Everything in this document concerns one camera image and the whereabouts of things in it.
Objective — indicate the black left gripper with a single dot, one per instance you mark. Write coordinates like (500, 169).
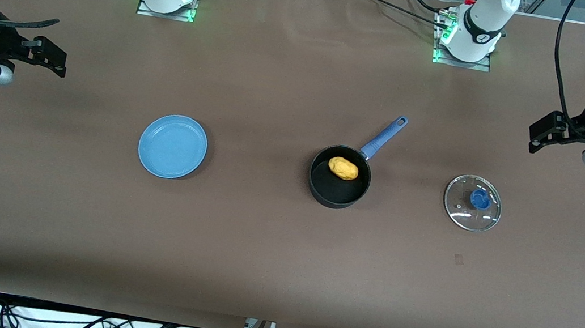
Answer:
(577, 126)

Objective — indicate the glass lid with blue knob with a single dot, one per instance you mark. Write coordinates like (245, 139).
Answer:
(480, 199)

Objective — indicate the yellow potato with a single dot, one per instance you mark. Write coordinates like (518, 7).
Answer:
(343, 168)

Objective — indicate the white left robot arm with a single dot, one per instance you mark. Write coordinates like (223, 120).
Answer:
(482, 19)

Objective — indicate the blue round plate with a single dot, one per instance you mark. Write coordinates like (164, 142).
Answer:
(172, 147)

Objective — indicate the brown table cover sheet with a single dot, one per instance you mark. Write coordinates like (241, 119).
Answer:
(259, 239)

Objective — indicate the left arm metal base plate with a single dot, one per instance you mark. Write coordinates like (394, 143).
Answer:
(478, 66)

